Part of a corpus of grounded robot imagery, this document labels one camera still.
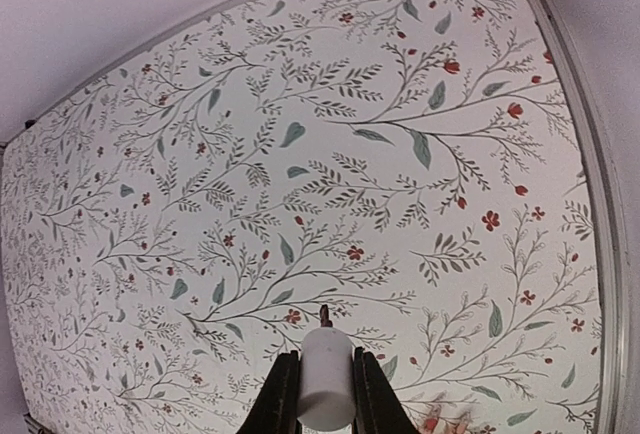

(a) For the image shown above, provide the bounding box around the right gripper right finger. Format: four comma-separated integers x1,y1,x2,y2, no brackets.
352,347,418,434

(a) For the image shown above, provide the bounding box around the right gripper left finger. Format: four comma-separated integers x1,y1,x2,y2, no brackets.
237,351,302,434

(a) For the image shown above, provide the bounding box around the white nail polish cap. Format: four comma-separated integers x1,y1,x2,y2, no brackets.
296,304,356,433

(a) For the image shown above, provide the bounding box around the person's bare hand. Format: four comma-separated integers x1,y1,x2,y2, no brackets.
417,391,478,434

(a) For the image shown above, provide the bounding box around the floral patterned table mat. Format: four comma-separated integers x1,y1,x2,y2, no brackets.
1,0,601,433

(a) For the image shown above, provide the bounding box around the front aluminium rail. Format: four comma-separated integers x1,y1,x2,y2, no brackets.
527,0,639,433

